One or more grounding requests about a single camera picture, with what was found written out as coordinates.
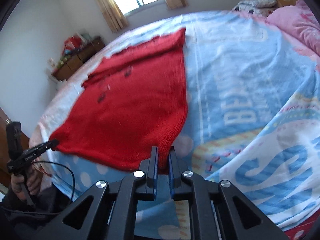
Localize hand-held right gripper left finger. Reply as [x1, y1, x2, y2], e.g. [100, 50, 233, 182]
[32, 146, 159, 240]

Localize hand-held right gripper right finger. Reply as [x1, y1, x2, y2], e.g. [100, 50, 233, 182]
[169, 147, 290, 240]

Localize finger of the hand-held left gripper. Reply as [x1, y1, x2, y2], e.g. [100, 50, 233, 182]
[37, 140, 60, 153]

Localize red knitted sweater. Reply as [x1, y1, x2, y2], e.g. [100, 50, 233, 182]
[49, 28, 188, 174]

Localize person's left forearm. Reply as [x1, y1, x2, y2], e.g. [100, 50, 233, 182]
[0, 192, 70, 240]

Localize person's left hand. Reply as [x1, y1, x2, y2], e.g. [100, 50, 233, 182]
[11, 164, 42, 201]

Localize brown wooden desk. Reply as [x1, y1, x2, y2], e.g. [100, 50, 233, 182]
[51, 36, 107, 81]

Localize red box on desk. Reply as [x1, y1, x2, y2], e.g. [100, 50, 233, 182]
[64, 35, 82, 51]

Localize bed with patterned sheet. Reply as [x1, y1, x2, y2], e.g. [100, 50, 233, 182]
[29, 10, 320, 240]

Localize white cartoon print pillow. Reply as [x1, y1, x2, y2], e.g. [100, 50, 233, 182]
[231, 4, 269, 15]

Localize grey patterned pillow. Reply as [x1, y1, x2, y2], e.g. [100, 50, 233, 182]
[237, 0, 278, 8]

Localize pink floral quilt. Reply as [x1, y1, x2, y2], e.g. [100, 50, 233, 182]
[266, 0, 320, 63]

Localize black cable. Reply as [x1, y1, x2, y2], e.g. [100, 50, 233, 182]
[31, 162, 75, 203]

